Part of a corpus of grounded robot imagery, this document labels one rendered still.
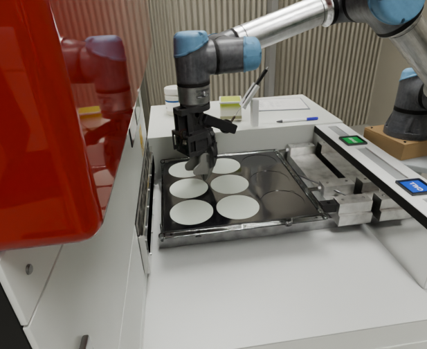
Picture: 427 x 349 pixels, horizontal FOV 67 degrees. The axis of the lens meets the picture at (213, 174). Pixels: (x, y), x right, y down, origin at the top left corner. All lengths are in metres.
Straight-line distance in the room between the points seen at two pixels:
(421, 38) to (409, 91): 0.29
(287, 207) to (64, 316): 0.59
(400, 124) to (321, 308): 0.79
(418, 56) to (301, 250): 0.59
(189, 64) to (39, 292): 0.58
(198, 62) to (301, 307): 0.52
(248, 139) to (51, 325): 0.88
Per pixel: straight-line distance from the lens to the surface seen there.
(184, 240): 0.78
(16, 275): 0.21
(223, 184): 0.85
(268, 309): 0.66
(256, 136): 1.05
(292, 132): 1.08
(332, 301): 0.69
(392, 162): 0.91
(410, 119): 1.29
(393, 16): 0.91
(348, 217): 0.81
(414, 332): 0.74
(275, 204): 0.78
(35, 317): 0.23
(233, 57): 0.75
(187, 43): 0.72
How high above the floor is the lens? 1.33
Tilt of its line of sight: 28 degrees down
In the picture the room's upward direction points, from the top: 3 degrees counter-clockwise
